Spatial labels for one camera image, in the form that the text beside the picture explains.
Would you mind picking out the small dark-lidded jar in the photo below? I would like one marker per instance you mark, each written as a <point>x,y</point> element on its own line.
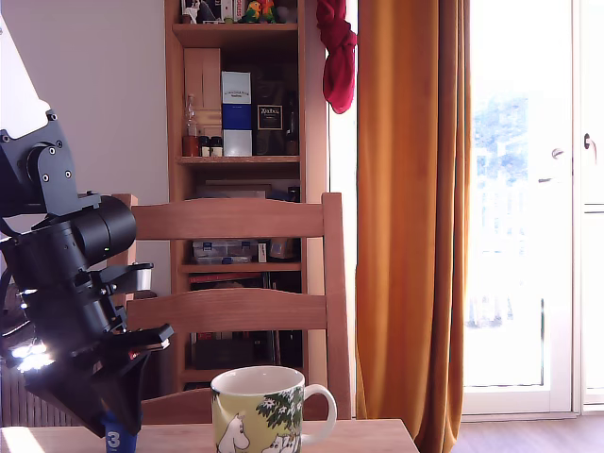
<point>216,149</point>
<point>205,149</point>

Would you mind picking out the colourful parrot toy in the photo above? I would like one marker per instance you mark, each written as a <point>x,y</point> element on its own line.
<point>258,10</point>

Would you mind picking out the wooden chair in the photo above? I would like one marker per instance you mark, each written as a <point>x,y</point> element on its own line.
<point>226,219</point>

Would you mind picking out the green cartoon print mug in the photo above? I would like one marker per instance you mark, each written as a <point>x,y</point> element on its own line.
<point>250,417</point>

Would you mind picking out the clear plastic organiser box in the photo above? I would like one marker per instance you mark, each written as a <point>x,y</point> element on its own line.
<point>223,252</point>

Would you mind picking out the pale wooden box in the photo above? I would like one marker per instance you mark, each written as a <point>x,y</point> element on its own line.
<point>203,78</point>

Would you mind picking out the red knotted cloth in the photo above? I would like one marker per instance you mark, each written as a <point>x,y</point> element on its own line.
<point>339,71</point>

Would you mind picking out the black bottle carton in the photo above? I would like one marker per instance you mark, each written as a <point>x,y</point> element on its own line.
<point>269,118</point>

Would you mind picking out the blue coffee capsule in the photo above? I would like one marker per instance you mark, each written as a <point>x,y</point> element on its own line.
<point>116,441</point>

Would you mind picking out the dark glass bottle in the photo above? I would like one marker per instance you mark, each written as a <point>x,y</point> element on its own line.
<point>291,122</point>

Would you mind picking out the orange curtain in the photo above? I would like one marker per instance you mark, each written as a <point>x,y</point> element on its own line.
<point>407,212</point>

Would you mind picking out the black and white photo cards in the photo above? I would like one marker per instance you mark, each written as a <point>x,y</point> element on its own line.
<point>201,9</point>

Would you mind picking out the clear glass bottle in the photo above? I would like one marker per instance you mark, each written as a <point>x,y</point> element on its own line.
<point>191,141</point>

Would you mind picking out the small white red box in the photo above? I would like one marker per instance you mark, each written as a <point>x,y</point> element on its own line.
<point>262,252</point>

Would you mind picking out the white and blue carton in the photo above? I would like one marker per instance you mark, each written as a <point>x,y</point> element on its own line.
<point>237,118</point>

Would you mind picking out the red book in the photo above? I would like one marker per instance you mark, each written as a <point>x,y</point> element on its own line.
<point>223,277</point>

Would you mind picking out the grey ribbed sofa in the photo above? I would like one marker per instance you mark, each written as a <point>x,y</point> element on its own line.
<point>28,411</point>

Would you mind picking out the tall wooden bookshelf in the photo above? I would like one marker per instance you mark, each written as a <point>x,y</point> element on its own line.
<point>236,34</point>

